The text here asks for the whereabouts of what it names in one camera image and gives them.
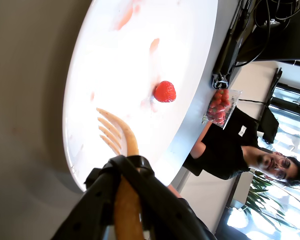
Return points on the red strawberry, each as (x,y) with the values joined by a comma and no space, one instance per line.
(165,91)

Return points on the person in black T-shirt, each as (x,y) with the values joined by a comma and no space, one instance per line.
(227,150)

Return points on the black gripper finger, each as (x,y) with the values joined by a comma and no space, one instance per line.
(95,200)
(165,212)

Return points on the clear strawberry punnet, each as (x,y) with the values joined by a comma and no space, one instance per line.
(220,107)

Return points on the white name sticker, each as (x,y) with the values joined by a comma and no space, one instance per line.
(242,131)

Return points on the green leafy plant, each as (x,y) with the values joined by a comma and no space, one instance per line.
(265,197)

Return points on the beige wooden fork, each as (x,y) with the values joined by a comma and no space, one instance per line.
(127,212)

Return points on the black hanging cloth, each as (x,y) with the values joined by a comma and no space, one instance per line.
(268,125)

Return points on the white round plate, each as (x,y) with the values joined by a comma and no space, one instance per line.
(115,75)

